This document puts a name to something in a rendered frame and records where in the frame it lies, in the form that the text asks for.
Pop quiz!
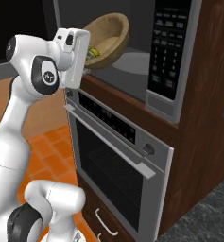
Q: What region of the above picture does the silver built-in oven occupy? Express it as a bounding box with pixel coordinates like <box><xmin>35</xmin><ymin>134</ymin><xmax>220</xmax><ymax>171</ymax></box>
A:
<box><xmin>63</xmin><ymin>88</ymin><xmax>175</xmax><ymax>242</ymax></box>

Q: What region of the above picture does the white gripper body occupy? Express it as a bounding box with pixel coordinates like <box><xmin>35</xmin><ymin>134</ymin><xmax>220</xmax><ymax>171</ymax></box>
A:
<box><xmin>64</xmin><ymin>28</ymin><xmax>92</xmax><ymax>90</ymax></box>

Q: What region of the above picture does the grey microwave turntable plate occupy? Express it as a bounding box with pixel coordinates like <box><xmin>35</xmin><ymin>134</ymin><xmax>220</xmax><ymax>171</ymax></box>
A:
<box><xmin>111</xmin><ymin>51</ymin><xmax>152</xmax><ymax>77</ymax></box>

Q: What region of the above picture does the dark wooden drawer front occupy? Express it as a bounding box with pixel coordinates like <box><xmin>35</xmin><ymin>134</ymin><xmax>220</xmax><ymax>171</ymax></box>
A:
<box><xmin>76</xmin><ymin>173</ymin><xmax>137</xmax><ymax>242</ymax></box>

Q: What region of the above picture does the green lime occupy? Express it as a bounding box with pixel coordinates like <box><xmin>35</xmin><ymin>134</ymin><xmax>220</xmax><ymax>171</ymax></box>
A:
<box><xmin>86</xmin><ymin>46</ymin><xmax>101</xmax><ymax>60</ymax></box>

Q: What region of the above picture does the dark wooden cabinet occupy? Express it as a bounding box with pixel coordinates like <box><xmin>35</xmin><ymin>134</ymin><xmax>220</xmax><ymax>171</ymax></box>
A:
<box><xmin>75</xmin><ymin>0</ymin><xmax>224</xmax><ymax>242</ymax></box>

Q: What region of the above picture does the silver oven door handle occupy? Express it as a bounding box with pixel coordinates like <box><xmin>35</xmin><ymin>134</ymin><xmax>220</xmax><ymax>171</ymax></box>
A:
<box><xmin>63</xmin><ymin>104</ymin><xmax>157</xmax><ymax>181</ymax></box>

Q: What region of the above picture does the black microwave door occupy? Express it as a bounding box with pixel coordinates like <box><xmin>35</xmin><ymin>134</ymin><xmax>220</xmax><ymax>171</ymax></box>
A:
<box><xmin>0</xmin><ymin>0</ymin><xmax>59</xmax><ymax>84</ymax></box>

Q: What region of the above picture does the wooden bowl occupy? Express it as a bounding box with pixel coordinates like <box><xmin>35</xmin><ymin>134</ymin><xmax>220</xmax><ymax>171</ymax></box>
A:
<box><xmin>82</xmin><ymin>12</ymin><xmax>130</xmax><ymax>70</ymax></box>

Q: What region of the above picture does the dark oven knob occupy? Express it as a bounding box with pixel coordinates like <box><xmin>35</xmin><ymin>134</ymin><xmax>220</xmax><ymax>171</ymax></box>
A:
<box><xmin>141</xmin><ymin>143</ymin><xmax>156</xmax><ymax>157</ymax></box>

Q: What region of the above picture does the silver microwave oven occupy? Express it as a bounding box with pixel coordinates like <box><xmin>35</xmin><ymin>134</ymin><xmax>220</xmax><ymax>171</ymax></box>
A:
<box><xmin>53</xmin><ymin>0</ymin><xmax>203</xmax><ymax>125</ymax></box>

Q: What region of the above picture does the black glass oven door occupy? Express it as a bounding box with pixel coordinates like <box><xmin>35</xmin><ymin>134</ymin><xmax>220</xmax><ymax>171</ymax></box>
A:
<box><xmin>67</xmin><ymin>111</ymin><xmax>166</xmax><ymax>242</ymax></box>

